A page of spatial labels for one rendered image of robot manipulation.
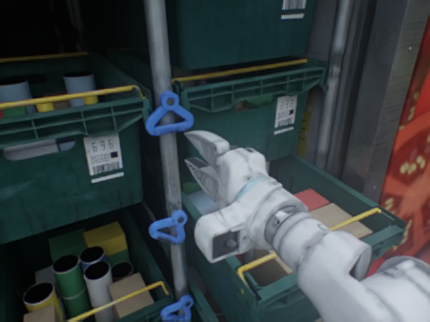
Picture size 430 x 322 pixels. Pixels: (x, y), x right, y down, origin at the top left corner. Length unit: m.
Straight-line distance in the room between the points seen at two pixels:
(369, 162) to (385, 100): 0.15
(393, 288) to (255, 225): 0.14
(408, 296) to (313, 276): 0.07
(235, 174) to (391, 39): 0.51
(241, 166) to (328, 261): 0.16
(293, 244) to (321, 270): 0.04
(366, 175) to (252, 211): 0.57
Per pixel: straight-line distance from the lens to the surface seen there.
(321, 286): 0.31
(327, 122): 0.93
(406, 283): 0.32
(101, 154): 0.67
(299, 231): 0.34
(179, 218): 0.74
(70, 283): 1.16
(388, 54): 0.81
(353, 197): 0.88
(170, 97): 0.62
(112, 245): 1.21
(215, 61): 0.72
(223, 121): 0.76
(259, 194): 0.37
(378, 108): 0.84
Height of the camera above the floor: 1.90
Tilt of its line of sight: 28 degrees down
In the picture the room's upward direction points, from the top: 1 degrees counter-clockwise
